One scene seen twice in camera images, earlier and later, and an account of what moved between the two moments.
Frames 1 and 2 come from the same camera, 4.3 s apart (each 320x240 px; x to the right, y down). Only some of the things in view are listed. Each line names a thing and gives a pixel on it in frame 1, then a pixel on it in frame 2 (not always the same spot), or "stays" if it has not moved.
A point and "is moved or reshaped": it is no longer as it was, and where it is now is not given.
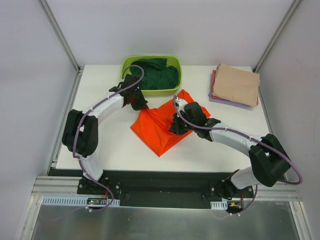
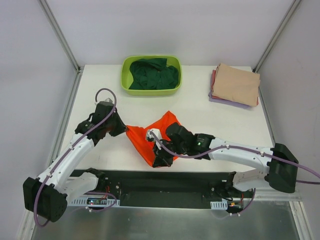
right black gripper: x=180 y=124 → x=161 y=154
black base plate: x=157 y=189 stays
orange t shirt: x=159 y=126 is moved or reshaped
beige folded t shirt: x=236 y=85 stays
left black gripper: x=139 y=104 → x=116 y=126
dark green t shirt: x=157 y=74 stays
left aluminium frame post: x=61 y=35 stays
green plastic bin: x=175 y=61 stays
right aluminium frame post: x=275 y=37 stays
